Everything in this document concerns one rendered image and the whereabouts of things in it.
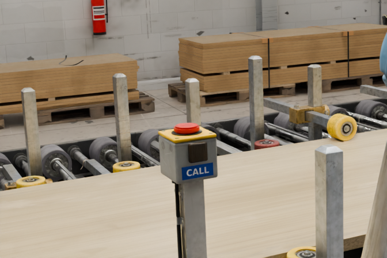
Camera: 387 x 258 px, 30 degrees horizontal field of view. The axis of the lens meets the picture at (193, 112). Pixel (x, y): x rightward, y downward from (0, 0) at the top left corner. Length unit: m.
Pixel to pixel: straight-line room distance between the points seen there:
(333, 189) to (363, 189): 0.61
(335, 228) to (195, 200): 0.28
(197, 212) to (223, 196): 0.68
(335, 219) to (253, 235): 0.34
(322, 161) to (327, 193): 0.06
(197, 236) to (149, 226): 0.50
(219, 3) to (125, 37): 1.25
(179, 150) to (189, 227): 0.13
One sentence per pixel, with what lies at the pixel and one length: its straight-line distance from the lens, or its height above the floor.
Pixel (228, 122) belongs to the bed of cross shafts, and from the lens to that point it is 2.96.
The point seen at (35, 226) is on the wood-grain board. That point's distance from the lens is 1.72.
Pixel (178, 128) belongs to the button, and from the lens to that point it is 1.10.
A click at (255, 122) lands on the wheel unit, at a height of 0.95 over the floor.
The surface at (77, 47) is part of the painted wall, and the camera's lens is 8.44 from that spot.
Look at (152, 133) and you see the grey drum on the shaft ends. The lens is 2.73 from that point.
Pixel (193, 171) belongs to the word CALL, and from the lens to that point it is 1.10.
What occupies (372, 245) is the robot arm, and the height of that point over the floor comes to 1.17.
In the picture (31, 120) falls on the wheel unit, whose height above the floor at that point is 1.05.
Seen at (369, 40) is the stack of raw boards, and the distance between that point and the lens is 8.38.
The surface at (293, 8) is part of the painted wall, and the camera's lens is 9.32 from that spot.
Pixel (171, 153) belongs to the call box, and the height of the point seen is 1.20.
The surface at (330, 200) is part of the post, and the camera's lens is 1.26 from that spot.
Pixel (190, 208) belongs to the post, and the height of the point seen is 1.10.
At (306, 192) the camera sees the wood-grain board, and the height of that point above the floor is 0.90.
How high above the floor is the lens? 1.48
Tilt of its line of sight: 12 degrees down
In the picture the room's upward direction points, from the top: 3 degrees counter-clockwise
